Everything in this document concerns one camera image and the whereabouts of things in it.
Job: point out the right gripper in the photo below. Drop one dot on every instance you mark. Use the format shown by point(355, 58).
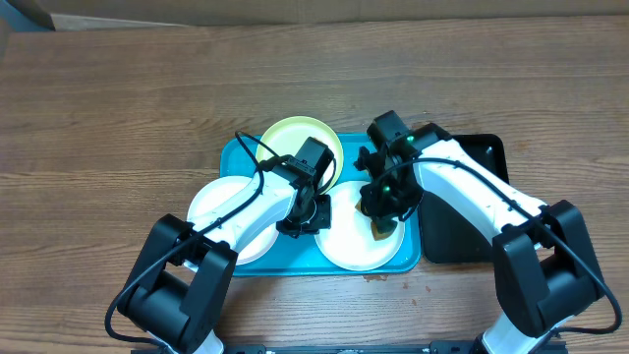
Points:
point(376, 199)

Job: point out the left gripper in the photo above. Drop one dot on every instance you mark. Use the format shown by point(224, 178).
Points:
point(322, 220)

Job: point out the green yellow sponge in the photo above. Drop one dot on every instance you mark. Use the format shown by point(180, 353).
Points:
point(383, 218)

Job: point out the mint rimmed white plate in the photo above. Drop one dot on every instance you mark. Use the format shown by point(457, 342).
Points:
point(349, 242)

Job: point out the green rimmed plate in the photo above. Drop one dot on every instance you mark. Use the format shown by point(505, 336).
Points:
point(287, 136)

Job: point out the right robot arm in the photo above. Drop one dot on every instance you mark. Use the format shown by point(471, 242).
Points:
point(545, 267)

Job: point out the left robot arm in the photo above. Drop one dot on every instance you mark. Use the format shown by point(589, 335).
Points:
point(179, 282)

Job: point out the blue plastic tray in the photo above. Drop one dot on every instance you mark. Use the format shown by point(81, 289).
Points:
point(301, 256)

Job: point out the black plastic tray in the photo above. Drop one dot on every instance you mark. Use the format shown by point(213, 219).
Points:
point(447, 237)

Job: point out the pink rimmed white plate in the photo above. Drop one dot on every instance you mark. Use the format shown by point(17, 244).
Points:
point(216, 193)

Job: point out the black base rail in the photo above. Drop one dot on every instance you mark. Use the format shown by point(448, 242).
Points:
point(435, 347)

